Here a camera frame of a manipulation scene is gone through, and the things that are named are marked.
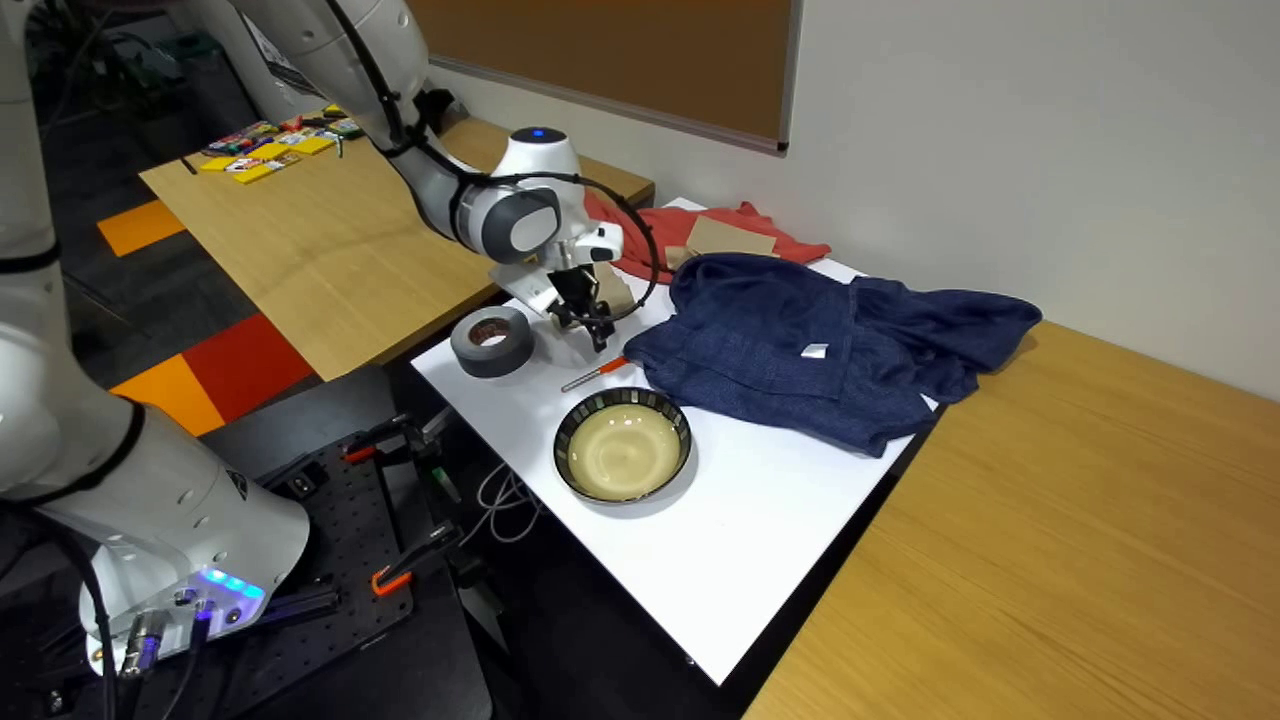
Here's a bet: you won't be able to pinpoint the cork notice board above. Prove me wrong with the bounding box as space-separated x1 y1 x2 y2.
410 0 805 152

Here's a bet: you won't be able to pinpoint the black orange clamp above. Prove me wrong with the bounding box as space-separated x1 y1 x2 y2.
369 522 462 598

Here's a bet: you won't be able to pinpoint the grey duct tape roll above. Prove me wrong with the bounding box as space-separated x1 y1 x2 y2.
453 307 533 379

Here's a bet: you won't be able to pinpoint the white table board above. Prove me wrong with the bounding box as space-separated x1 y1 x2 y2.
412 340 913 685

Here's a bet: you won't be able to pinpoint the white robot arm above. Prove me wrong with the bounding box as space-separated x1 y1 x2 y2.
177 0 615 346

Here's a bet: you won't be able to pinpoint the long wooden table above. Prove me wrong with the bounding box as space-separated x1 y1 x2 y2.
748 324 1280 720

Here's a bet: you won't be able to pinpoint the navy blue cloth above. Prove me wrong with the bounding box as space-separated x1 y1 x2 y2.
623 254 1041 457

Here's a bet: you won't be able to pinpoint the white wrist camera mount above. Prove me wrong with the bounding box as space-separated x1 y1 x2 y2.
498 215 629 316

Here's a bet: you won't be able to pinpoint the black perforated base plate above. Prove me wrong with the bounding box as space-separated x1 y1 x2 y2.
212 414 444 720

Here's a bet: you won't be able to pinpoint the black rimmed cream bowl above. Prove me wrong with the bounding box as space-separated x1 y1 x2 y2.
551 389 692 502

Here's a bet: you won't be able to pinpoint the yellow snack packets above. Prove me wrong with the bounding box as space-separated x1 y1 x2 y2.
184 102 363 186

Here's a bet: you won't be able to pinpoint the orange capped silver pen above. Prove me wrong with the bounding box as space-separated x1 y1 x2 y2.
560 355 631 392

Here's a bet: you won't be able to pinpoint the red orange cloth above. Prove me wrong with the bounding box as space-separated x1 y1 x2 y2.
589 192 828 279

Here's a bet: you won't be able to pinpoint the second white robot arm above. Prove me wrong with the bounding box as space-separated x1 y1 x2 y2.
0 0 311 675

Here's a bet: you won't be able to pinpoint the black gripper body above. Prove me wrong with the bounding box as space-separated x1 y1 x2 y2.
551 263 615 346

